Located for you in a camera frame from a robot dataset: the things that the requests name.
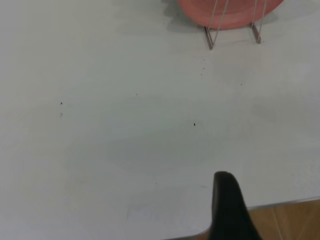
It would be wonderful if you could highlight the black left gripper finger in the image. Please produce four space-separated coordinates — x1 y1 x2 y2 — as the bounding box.
209 171 263 240

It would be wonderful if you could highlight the pink plate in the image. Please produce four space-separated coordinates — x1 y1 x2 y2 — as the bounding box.
176 0 286 30

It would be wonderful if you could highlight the metal wire plate rack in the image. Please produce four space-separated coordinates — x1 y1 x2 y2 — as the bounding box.
202 0 269 51

